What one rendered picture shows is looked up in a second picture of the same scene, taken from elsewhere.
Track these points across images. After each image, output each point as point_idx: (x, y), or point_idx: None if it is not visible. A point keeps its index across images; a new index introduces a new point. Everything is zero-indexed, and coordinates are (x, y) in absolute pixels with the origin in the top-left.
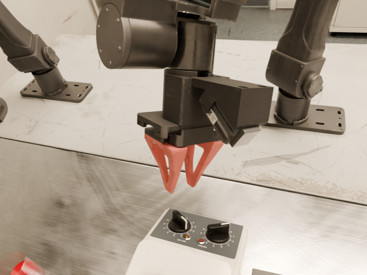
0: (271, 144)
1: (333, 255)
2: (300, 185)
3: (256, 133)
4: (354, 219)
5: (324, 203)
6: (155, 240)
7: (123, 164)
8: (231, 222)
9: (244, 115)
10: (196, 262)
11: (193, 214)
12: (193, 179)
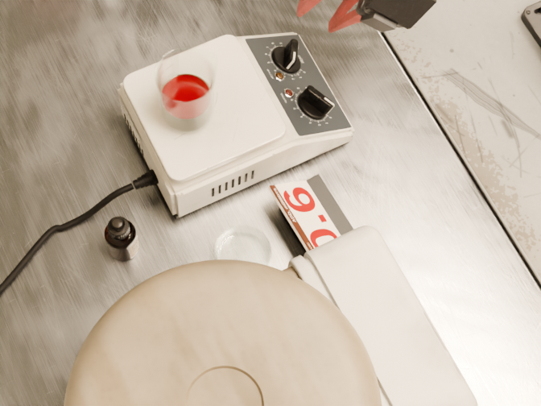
0: (514, 84)
1: (410, 244)
2: (477, 159)
3: (390, 29)
4: (480, 242)
5: (473, 200)
6: (245, 49)
7: None
8: (350, 117)
9: (382, 2)
10: (259, 101)
11: (315, 65)
12: (336, 23)
